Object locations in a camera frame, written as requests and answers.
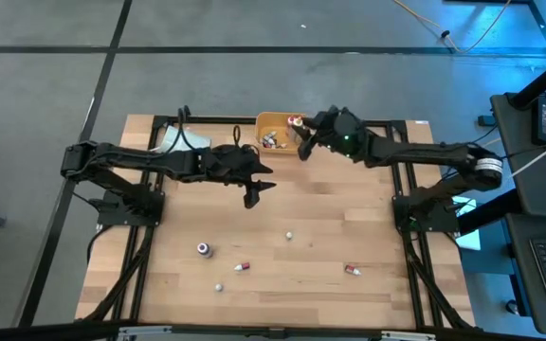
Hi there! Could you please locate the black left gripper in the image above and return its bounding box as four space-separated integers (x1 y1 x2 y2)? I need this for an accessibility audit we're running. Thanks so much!
206 144 278 210

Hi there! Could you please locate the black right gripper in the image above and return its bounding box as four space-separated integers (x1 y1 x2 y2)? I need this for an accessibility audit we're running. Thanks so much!
297 105 368 163

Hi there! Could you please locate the yellow plastic bin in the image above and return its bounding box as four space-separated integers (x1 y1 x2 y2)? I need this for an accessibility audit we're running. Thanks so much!
254 112 310 156

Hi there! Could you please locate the black diagonal pole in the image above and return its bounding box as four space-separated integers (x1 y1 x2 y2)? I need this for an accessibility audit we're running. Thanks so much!
457 188 523 236
509 60 546 110

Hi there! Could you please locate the black side desk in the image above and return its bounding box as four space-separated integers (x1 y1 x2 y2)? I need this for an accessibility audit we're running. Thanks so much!
503 212 546 338
489 92 546 219

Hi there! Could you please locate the black aluminium table frame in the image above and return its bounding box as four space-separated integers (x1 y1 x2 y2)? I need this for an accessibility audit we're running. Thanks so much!
76 113 476 332

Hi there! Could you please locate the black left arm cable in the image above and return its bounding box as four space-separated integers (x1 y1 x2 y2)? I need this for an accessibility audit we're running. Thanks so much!
171 106 244 155

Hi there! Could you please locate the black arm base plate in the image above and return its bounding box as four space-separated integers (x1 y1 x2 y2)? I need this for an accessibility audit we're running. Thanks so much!
392 193 462 234
96 187 166 227

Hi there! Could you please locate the yellow cable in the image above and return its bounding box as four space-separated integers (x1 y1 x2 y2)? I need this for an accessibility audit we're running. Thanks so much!
392 0 514 54

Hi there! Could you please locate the white cable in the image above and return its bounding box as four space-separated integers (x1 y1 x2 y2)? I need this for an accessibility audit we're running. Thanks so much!
509 131 546 177

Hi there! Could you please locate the black camera gantry bar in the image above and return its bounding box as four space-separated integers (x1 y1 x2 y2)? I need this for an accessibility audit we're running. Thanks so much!
0 320 546 341

